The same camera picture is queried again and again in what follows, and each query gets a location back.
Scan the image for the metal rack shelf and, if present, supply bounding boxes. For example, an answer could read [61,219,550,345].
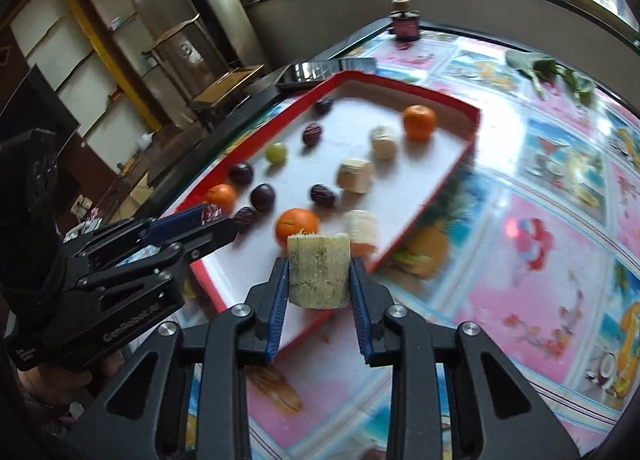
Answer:
[142,15,227,91]

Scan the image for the red tray with white inside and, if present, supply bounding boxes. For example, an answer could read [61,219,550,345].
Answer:
[165,70,482,356]

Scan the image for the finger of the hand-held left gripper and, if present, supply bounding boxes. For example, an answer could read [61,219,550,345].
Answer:
[65,204,222,267]
[74,221,241,292]

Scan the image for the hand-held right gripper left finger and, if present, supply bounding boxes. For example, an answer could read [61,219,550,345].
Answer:
[65,256,292,460]

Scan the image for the black smartphone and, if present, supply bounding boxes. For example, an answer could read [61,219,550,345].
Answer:
[250,57,377,92]

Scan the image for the small dark plum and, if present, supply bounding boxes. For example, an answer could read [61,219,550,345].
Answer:
[227,161,254,187]

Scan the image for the black flat screen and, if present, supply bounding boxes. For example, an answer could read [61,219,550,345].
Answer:
[0,65,82,151]

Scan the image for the wooden desk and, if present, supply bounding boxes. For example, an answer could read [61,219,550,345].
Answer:
[187,65,266,127]

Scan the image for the large dark plum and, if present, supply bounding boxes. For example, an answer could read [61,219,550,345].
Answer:
[249,183,276,212]

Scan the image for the orange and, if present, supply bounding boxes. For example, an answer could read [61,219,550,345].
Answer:
[402,105,437,142]
[204,183,237,213]
[275,208,319,248]

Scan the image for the green leafy vegetable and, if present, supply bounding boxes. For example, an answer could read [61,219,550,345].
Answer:
[505,49,558,101]
[555,65,597,106]

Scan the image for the printed fruit tablecloth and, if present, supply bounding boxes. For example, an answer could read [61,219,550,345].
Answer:
[185,25,640,460]

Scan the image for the dark red bottle wooden cap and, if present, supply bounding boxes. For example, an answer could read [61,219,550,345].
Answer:
[390,0,422,42]

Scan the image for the peeled sugarcane piece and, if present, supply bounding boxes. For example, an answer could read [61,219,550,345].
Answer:
[370,125,400,160]
[286,232,349,310]
[336,158,375,194]
[346,210,378,257]

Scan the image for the person's left hand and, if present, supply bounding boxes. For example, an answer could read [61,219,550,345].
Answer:
[20,360,124,409]

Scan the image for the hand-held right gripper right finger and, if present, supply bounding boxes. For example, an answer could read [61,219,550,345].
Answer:
[349,256,576,460]

